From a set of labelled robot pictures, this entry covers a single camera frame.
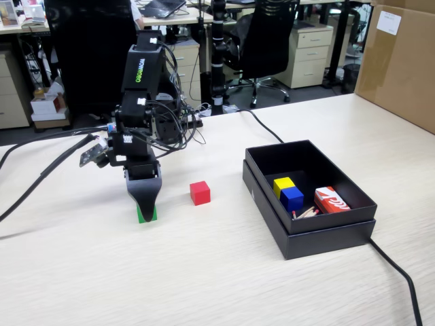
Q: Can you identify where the beige office desk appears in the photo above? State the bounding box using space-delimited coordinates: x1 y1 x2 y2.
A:
141 6 214 26

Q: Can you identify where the red and white matchbox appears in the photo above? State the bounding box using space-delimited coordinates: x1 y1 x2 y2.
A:
313 186 351 215

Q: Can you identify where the dark open laptop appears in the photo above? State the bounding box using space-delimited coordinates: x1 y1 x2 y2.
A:
139 0 188 20

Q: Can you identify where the smooth black power cable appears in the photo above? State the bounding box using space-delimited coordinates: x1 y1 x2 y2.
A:
234 108 424 326

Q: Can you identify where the stack of white boxes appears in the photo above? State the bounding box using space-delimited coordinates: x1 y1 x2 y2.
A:
30 87 71 130

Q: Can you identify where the black waste bin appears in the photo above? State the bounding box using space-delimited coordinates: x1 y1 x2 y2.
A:
341 63 361 95

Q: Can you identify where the black solid-back office chair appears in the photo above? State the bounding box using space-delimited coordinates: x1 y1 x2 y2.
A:
43 0 140 120

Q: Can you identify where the large brown cardboard box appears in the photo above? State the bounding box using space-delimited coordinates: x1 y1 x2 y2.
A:
353 0 435 135

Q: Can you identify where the thick black sleeved cable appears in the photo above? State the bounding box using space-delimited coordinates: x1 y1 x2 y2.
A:
0 127 113 223

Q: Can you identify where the blue cube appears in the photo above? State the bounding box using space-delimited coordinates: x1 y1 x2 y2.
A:
279 186 305 213

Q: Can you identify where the small picture frame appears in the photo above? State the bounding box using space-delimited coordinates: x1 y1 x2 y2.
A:
0 0 20 27

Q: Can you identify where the black open box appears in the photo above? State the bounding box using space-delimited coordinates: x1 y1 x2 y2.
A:
242 159 377 261

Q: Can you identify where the red cube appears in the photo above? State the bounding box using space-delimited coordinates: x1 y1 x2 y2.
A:
189 180 211 206

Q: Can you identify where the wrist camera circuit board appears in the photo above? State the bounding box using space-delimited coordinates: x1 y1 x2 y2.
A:
80 142 111 169

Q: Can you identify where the black mesh office chair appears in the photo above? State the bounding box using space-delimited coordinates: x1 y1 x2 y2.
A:
224 0 300 109

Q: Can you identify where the beige drawer cabinet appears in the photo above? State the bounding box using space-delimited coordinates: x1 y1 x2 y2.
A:
168 39 202 111

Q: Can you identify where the yellow cube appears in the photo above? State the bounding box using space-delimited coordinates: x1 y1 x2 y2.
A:
273 177 296 201

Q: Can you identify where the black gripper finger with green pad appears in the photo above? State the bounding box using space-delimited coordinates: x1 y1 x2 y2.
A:
125 175 163 224

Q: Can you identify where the black cardboard box tray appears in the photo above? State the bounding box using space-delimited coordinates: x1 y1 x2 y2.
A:
245 139 379 235

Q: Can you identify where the cream three-drawer cabinet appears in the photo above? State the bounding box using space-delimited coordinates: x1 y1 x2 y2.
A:
274 25 334 89

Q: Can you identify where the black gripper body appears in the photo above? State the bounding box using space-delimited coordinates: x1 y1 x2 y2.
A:
108 130 160 181

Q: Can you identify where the green cube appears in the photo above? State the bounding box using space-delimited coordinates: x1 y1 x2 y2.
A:
137 202 159 224

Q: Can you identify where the person in white shirt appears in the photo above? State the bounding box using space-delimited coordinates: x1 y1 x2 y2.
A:
130 0 145 30

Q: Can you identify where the beige cabinet with wide drawers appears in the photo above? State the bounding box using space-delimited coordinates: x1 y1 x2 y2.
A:
0 50 32 130

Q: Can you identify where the black vertical pole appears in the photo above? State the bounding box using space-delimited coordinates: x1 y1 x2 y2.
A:
209 0 228 115

